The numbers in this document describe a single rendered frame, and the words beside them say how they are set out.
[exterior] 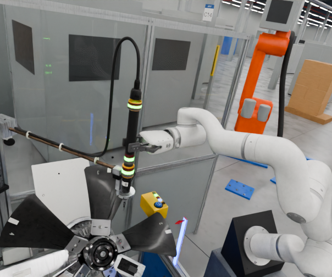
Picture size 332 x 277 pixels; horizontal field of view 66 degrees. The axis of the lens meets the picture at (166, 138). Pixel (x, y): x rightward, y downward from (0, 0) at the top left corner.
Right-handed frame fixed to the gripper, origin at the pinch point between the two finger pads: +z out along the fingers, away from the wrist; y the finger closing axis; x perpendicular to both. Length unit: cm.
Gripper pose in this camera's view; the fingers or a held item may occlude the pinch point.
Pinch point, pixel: (130, 144)
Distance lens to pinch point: 88.6
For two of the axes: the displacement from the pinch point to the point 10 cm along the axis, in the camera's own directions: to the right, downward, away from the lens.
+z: -8.3, 1.2, -5.4
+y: -5.4, -4.3, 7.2
